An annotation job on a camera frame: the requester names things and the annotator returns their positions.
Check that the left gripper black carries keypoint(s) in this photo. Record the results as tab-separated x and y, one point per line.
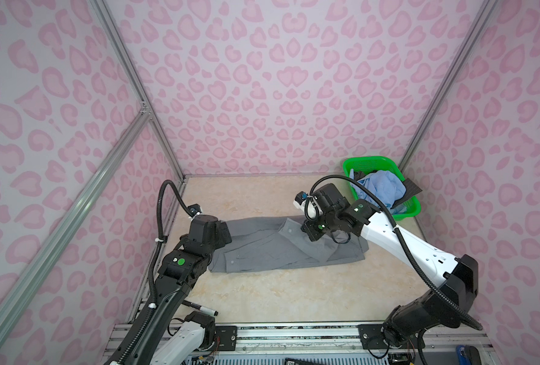
220	239

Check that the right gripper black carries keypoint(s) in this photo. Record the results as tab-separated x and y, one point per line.
309	229

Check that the grey long sleeve shirt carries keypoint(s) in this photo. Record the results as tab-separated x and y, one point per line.
261	244

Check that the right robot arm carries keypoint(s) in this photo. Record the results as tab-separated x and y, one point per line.
452	282

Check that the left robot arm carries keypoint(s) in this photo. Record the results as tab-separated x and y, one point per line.
176	277

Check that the green plastic basket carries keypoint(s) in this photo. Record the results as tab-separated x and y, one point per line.
369	164

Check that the light blue shirt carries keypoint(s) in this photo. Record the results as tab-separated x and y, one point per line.
386	186

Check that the black shirt in basket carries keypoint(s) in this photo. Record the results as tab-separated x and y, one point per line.
411	190

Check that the blue tool at edge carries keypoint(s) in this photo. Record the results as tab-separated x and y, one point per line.
468	355

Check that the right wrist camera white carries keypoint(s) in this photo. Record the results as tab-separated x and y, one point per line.
308	205

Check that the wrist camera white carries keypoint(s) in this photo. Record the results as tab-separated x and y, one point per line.
194	210
308	205

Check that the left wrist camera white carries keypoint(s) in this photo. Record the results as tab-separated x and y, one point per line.
194	210

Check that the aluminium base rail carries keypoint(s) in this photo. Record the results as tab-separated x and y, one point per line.
294	324

